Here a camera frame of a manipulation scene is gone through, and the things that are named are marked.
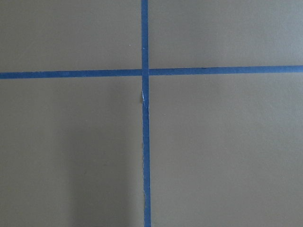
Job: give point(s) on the brown paper table cover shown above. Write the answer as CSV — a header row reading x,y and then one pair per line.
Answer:
x,y
151,113

